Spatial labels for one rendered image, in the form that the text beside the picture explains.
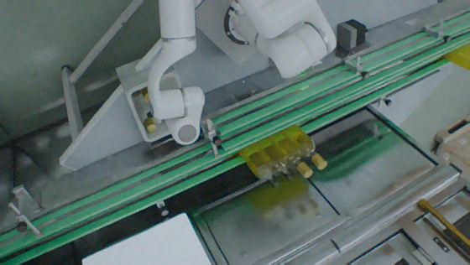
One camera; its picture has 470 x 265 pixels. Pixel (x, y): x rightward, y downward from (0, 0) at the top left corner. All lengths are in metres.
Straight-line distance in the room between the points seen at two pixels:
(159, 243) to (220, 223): 0.22
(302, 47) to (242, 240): 0.66
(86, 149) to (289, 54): 0.79
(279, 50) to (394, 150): 0.82
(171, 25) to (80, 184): 0.68
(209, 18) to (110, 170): 0.62
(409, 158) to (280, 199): 0.55
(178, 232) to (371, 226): 0.65
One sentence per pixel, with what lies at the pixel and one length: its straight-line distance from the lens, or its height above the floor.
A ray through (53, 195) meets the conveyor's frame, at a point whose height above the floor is 0.83.
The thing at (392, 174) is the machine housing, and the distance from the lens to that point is 1.44.
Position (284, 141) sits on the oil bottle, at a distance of 1.25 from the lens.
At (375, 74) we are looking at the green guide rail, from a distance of 1.53.
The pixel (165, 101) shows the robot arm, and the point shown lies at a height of 1.05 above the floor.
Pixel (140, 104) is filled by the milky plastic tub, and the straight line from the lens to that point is 1.22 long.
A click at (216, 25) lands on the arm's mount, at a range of 1.08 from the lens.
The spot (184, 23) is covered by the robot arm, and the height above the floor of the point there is 1.02.
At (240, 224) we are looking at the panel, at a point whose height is 1.14.
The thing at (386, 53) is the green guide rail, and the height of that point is 0.92.
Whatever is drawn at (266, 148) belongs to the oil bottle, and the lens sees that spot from 1.23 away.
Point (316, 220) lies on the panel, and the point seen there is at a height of 1.26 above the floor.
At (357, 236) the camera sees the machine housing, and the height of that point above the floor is 1.38.
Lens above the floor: 1.78
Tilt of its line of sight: 44 degrees down
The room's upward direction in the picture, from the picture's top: 143 degrees clockwise
